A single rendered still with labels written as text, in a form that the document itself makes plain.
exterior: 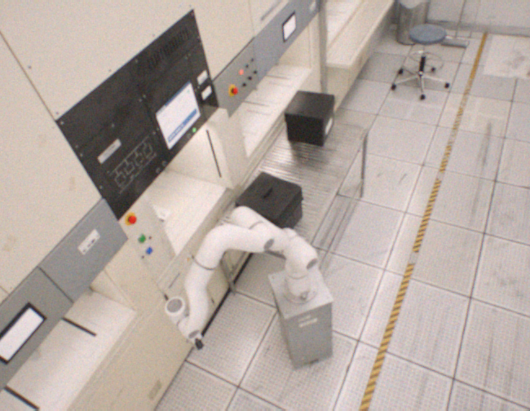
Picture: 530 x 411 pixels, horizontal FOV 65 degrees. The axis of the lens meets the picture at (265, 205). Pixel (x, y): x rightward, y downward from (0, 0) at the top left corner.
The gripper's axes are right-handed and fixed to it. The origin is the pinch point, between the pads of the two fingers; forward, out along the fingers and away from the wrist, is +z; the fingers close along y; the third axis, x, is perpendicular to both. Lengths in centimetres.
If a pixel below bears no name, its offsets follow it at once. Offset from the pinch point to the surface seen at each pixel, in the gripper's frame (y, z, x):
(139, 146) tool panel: 60, -60, -26
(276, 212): 32, 0, -73
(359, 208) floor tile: 59, 101, -173
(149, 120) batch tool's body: 65, -67, -36
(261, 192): 50, 0, -76
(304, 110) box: 89, 0, -145
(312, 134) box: 81, 15, -144
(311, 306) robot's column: -12, 25, -57
